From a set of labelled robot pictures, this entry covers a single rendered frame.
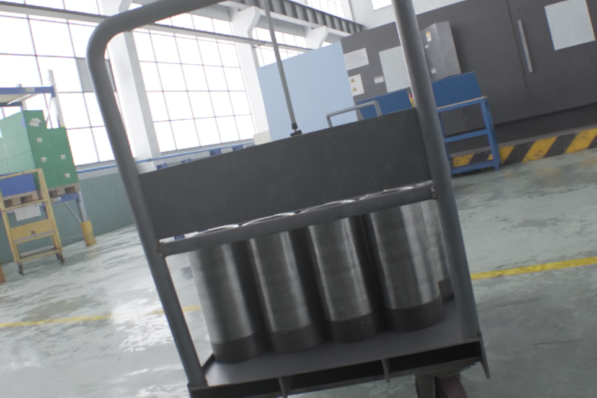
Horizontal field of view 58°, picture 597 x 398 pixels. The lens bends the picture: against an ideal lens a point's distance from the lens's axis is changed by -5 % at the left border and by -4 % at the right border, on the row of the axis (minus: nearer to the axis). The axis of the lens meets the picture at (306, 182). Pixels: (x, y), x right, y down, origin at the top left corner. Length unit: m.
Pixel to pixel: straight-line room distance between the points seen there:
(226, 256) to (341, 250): 0.24
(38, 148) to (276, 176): 8.46
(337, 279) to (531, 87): 6.24
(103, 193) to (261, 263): 11.65
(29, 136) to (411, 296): 8.46
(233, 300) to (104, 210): 11.53
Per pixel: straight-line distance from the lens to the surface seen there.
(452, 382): 1.23
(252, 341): 1.23
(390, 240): 1.12
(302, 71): 8.01
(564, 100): 7.23
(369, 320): 1.18
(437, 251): 1.29
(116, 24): 1.02
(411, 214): 1.13
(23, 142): 9.38
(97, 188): 12.65
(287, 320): 1.18
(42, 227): 7.67
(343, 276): 1.14
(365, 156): 0.96
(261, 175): 0.98
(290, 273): 1.16
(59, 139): 9.67
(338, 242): 1.13
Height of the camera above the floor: 0.65
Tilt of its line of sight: 3 degrees down
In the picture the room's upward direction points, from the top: 13 degrees counter-clockwise
